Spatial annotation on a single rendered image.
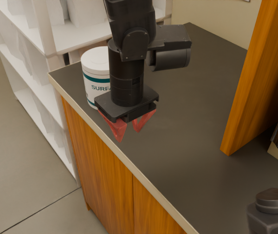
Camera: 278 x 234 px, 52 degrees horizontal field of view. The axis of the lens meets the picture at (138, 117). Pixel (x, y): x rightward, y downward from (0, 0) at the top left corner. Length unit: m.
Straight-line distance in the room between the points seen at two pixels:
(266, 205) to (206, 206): 0.36
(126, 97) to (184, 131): 0.36
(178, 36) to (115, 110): 0.16
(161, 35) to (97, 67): 0.37
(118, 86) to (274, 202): 0.28
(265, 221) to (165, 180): 0.42
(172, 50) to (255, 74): 0.22
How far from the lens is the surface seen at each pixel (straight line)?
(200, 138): 0.80
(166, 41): 0.44
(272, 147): 0.80
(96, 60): 0.82
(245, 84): 0.64
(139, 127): 0.57
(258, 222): 0.31
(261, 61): 0.61
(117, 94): 0.48
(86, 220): 1.73
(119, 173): 0.94
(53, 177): 1.94
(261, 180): 0.75
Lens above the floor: 1.51
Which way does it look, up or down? 42 degrees down
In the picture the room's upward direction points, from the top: straight up
